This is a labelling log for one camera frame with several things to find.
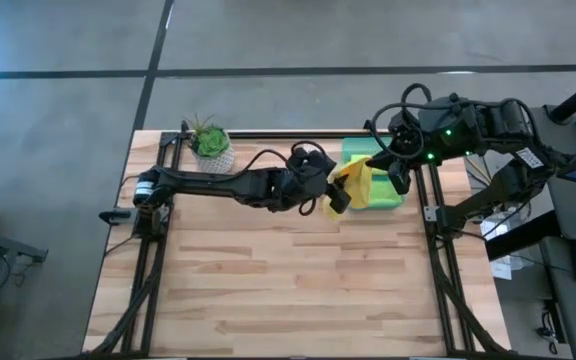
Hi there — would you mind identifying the black aluminium rig frame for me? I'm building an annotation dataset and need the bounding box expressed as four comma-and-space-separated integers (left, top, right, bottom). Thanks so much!
80, 129, 522, 360

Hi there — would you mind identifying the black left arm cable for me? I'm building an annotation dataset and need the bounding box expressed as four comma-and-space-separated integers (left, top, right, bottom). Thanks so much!
86, 234, 169, 357

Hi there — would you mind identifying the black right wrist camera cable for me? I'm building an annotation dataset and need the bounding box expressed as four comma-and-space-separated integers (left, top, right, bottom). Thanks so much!
369, 82, 539, 162

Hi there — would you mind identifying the black left wrist camera cable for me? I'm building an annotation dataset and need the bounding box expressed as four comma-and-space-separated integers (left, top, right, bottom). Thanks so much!
240, 139, 328, 217

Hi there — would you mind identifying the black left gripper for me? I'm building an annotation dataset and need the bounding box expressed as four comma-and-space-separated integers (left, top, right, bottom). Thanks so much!
267, 148, 353, 215

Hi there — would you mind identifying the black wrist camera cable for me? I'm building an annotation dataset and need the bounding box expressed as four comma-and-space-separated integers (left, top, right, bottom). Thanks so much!
369, 82, 539, 162
240, 139, 328, 217

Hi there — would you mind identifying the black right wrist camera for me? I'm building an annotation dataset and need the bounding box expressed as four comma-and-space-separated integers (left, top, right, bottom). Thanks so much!
417, 102, 472, 154

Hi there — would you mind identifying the black table clamp mount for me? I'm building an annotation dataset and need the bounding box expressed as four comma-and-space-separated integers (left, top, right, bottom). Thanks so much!
98, 208, 135, 227

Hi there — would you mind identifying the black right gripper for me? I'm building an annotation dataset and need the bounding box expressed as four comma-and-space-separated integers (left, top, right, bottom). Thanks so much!
365, 107, 432, 196

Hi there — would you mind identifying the succulent in patterned white pot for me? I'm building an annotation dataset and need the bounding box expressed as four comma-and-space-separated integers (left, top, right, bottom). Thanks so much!
182, 113, 236, 175

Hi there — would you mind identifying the white plastic bag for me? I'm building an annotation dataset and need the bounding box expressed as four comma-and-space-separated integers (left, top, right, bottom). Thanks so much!
478, 212, 525, 281

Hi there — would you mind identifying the yellow microfiber towel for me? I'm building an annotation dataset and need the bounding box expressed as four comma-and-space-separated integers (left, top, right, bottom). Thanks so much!
320, 155, 374, 224

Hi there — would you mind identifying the lime green microfiber towel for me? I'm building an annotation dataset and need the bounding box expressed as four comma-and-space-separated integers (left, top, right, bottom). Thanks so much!
342, 137, 405, 210

